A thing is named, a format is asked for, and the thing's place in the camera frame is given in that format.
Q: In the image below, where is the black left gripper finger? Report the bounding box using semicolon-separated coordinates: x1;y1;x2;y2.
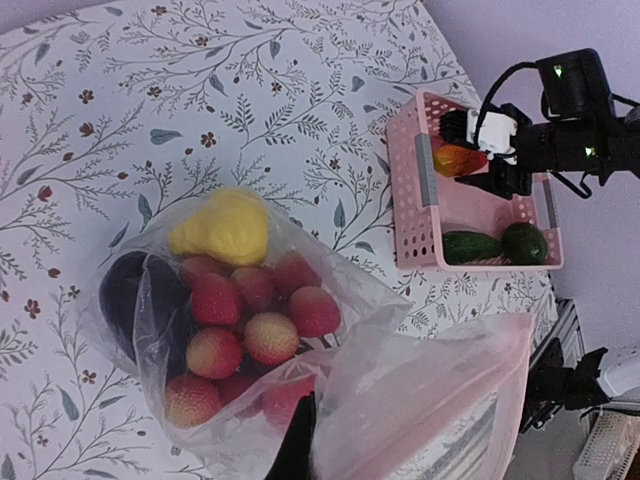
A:
267;392;317;480

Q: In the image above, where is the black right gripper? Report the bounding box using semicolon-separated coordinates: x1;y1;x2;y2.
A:
455;119;615;198

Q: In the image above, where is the orange toy mango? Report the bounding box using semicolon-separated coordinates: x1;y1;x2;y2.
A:
433;144;488;177

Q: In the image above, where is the red toy lychee bunch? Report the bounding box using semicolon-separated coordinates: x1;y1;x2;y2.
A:
165;251;342;428

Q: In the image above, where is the clear zip top bag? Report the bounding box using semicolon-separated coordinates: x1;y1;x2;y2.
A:
79;195;536;479

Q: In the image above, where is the purple toy eggplant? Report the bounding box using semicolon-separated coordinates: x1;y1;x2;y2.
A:
99;251;197;379

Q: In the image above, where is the yellow toy pepper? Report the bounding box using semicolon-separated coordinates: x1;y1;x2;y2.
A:
168;187;269;266

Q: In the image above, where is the red toy apple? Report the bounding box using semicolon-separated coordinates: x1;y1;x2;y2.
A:
216;372;316;429

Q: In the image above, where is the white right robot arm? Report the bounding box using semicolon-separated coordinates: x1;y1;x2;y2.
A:
439;49;639;200

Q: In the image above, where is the dark green toy avocado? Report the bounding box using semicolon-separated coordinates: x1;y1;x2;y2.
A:
501;222;549;265

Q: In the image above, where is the pink plastic basket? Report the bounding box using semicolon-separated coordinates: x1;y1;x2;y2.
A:
386;88;564;272

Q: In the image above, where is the green toy cucumber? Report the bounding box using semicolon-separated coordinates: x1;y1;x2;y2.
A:
442;231;503;265

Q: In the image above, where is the floral white table mat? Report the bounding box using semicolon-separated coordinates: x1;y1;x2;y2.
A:
1;1;558;479

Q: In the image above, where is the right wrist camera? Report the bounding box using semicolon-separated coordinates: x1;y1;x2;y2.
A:
439;103;535;166

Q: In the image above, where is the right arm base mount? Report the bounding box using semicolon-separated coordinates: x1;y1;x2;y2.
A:
519;337;611;434

